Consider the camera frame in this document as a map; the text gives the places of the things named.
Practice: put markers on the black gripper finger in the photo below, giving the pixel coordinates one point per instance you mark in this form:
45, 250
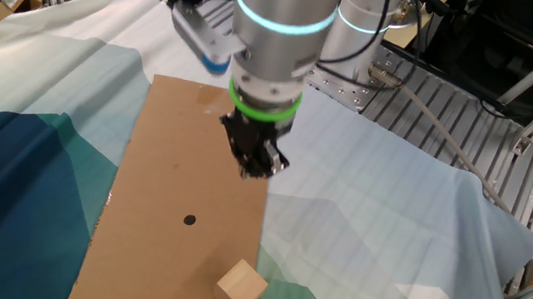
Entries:
272, 160
241, 149

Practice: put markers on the light wooden cube block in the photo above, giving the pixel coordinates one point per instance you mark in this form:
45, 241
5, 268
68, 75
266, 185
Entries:
238, 287

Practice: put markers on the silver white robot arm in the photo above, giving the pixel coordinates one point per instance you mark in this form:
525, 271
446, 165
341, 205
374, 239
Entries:
283, 0

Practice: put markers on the blue green white cloth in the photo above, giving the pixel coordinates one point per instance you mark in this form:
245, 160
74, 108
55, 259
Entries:
388, 234

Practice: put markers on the black bulky equipment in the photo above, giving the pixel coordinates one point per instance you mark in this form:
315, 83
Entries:
485, 43

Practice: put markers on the brown cardboard sheet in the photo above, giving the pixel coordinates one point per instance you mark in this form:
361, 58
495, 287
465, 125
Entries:
168, 168

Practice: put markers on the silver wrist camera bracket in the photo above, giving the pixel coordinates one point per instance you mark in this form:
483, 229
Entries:
204, 37

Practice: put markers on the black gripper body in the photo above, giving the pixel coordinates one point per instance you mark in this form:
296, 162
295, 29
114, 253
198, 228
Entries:
261, 126

